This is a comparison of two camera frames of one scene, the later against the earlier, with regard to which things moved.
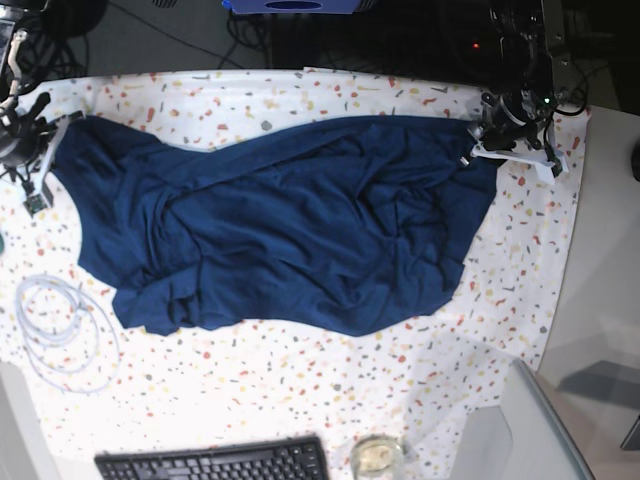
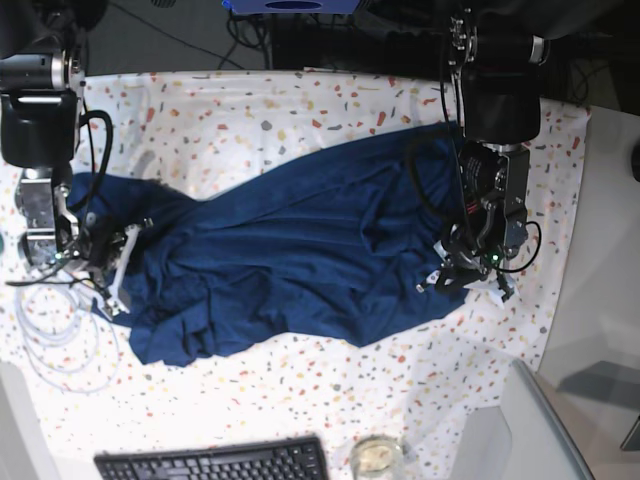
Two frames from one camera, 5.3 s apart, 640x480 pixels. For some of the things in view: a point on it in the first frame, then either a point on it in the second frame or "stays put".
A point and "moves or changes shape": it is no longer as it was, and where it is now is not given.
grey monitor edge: x=544 y=446 stays put
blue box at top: x=292 y=6 stays put
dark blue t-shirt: x=359 y=226 moves or changes shape
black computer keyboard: x=288 y=458 stays put
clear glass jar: x=376 y=457 stays put
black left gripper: x=23 y=131 → x=91 y=249
